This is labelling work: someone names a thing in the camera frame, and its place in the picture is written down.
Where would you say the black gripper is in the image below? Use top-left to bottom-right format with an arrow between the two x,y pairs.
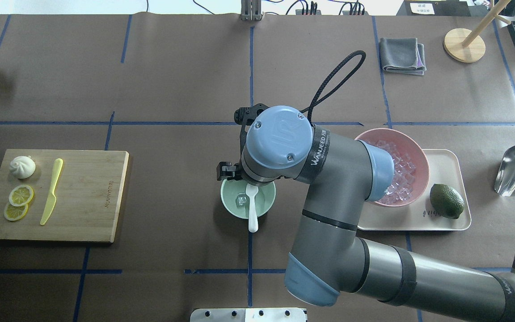
216,103 -> 269,182

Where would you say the white plastic spoon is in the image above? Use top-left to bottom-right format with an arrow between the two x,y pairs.
245,183 -> 259,233

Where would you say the clear ice cube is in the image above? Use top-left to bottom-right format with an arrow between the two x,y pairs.
235,193 -> 249,208

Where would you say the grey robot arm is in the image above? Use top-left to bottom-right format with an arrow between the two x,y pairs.
217,104 -> 515,322

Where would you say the green bowl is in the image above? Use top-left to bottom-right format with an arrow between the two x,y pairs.
220,181 -> 276,220

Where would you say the pile of ice cubes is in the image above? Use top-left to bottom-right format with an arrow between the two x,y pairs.
359,138 -> 417,204

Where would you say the pink bowl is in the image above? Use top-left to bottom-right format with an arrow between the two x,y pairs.
355,128 -> 430,207

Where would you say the bamboo cutting board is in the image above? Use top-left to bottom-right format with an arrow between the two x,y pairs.
0,149 -> 130,243

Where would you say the black power strip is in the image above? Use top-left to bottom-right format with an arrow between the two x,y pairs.
286,0 -> 321,16

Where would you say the yellow plastic knife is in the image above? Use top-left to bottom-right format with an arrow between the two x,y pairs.
39,158 -> 64,226

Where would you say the white steamed bun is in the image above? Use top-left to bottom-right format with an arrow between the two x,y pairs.
9,156 -> 36,179

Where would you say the upper lemon slice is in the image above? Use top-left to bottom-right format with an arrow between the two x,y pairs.
8,185 -> 34,207

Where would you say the lemon slice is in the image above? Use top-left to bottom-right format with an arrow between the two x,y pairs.
8,185 -> 34,207
3,203 -> 29,221

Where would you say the folded grey cloth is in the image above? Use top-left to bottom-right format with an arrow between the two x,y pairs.
379,38 -> 426,76

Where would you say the lower lemon slice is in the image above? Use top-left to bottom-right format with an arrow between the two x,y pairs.
3,203 -> 29,221

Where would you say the beige plastic tray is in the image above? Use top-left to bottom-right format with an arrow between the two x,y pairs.
357,149 -> 472,232

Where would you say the green lime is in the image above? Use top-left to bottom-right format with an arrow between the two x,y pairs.
429,183 -> 465,220

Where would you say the white label card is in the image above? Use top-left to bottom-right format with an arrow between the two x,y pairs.
408,1 -> 435,16

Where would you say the wooden stand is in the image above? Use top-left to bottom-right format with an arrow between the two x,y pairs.
443,0 -> 512,63

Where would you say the black braided cable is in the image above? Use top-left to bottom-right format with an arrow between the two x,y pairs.
300,50 -> 367,123

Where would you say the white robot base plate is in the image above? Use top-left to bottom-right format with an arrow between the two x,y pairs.
190,307 -> 308,322

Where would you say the grey metal post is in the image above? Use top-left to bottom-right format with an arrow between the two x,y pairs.
241,0 -> 263,21

